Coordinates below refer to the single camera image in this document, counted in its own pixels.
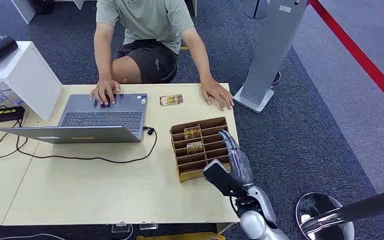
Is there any chrome stanchion base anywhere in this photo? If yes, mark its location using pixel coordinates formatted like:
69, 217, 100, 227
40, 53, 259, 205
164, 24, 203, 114
295, 192, 356, 240

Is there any cardboard card organizer box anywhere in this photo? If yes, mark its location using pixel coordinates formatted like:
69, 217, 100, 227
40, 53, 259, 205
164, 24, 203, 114
169, 116, 233, 183

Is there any person's left hand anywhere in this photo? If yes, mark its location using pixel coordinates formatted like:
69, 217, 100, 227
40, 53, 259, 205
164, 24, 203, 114
199, 76, 235, 112

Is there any grey kiosk stand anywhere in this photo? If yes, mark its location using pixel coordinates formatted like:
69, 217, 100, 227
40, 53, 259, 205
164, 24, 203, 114
233, 0, 310, 114

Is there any white cabinet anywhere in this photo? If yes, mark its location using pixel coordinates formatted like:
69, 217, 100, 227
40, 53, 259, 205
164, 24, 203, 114
0, 40, 64, 122

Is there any round grey stanchion base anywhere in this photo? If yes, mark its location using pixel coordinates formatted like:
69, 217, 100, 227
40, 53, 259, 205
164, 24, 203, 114
244, 0, 269, 20

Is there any red barrier belt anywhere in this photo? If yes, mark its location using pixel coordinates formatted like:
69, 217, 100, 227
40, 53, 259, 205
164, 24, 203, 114
309, 0, 384, 116

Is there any yellow object under table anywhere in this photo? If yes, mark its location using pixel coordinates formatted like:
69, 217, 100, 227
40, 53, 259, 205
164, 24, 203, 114
136, 231, 226, 240

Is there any white furniture panel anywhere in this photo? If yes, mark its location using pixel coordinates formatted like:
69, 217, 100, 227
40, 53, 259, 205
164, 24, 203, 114
11, 0, 37, 25

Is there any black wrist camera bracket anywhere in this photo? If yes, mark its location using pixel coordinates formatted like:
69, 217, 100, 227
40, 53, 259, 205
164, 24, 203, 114
202, 159, 246, 198

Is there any golden hotel card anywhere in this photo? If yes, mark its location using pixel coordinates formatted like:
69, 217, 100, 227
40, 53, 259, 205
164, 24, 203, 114
186, 141, 204, 156

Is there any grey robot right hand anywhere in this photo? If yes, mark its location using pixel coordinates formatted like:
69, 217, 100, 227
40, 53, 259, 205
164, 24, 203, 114
217, 129, 255, 188

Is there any black laptop power cable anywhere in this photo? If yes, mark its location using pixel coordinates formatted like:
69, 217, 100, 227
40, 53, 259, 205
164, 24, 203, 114
0, 119, 158, 164

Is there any person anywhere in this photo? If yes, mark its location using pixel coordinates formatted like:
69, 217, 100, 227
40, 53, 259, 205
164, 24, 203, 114
90, 0, 235, 112

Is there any grey laptop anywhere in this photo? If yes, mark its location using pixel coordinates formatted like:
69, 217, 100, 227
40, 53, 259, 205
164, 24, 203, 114
0, 93, 149, 144

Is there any person's right hand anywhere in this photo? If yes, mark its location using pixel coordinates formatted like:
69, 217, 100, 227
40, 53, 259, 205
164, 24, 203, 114
89, 78, 122, 107

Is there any black power adapter yellow label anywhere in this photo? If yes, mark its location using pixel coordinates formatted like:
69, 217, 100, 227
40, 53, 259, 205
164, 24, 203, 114
0, 105, 26, 124

